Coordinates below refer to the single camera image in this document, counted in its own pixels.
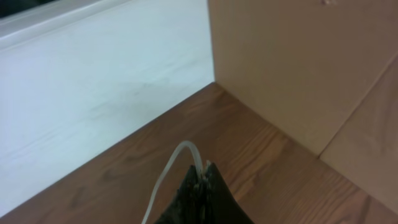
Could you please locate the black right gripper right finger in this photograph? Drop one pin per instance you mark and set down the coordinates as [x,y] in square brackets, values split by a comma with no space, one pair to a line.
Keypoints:
[218,205]

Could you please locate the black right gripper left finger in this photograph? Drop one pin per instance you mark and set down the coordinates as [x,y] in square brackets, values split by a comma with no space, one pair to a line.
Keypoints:
[185,207]

